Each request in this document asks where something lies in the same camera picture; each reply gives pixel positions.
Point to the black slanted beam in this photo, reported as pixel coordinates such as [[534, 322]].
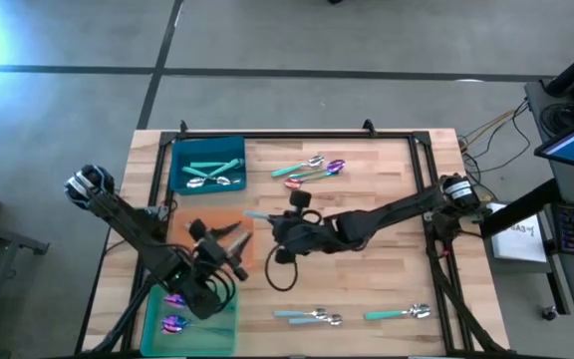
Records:
[[521, 209]]

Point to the black diagonal frame strut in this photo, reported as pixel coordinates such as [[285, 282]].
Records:
[[132, 309], [466, 319]]

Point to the green plastic bin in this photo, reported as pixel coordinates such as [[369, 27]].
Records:
[[217, 344]]

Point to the white paper booklet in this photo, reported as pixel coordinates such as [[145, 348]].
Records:
[[521, 244]]

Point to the orange plastic bin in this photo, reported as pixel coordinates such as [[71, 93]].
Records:
[[180, 234]]

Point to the grey computer desk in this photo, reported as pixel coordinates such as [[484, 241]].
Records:
[[573, 189]]

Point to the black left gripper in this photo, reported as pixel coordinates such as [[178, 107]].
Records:
[[214, 254]]

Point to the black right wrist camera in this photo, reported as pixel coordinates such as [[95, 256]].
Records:
[[300, 199]]

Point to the blue plastic bin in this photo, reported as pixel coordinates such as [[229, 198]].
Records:
[[217, 147]]

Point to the black aluminium table frame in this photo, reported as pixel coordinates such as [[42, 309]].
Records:
[[317, 134]]

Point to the grey metal bracket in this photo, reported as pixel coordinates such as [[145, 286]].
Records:
[[429, 217]]

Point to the black caster wheel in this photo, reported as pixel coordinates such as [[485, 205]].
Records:
[[548, 313]]

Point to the black frame clamp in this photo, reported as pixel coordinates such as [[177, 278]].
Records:
[[183, 127], [368, 127]]

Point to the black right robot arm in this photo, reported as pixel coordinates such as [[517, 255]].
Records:
[[391, 214]]

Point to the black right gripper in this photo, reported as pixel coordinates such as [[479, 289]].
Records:
[[307, 237]]

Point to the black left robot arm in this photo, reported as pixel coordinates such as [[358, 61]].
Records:
[[127, 219]]

